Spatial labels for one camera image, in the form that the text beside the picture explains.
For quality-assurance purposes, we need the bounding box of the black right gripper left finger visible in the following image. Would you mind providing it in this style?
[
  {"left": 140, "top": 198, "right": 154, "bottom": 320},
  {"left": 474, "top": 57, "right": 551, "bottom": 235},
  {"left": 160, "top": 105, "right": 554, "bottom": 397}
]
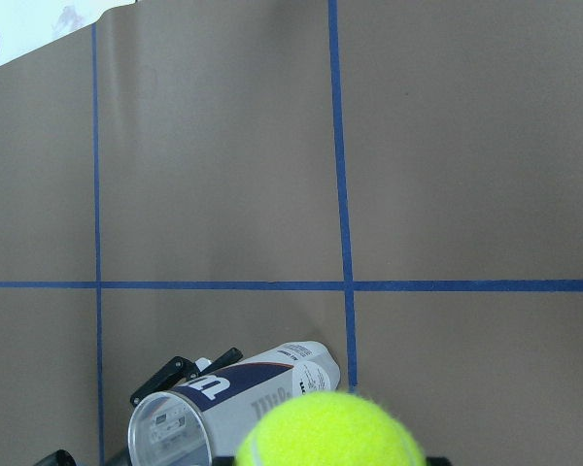
[{"left": 211, "top": 456, "right": 235, "bottom": 466}]

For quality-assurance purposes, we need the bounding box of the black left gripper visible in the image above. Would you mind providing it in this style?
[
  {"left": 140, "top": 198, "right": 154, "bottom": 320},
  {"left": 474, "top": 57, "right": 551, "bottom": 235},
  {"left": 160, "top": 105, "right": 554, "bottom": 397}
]
[{"left": 34, "top": 356, "right": 201, "bottom": 466}]

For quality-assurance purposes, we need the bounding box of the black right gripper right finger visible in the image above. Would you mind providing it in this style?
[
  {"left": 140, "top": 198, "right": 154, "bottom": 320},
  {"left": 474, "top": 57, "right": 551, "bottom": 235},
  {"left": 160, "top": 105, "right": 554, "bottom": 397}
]
[{"left": 426, "top": 456, "right": 451, "bottom": 466}]

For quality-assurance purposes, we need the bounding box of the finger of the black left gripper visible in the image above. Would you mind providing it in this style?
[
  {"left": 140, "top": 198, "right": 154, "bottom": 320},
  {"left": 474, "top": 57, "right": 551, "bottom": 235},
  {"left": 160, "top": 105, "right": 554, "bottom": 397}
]
[{"left": 201, "top": 348, "right": 243, "bottom": 376}]

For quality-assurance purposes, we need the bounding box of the white tennis ball can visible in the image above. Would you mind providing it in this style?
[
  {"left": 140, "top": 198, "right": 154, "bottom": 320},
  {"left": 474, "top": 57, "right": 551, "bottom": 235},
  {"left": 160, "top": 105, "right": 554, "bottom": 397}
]
[{"left": 127, "top": 341, "right": 340, "bottom": 465}]

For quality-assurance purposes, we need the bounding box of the yellow tennis ball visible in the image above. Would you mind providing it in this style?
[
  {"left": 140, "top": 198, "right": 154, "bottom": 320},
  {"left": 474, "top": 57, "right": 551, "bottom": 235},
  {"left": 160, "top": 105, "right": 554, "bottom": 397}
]
[{"left": 234, "top": 391, "right": 427, "bottom": 465}]

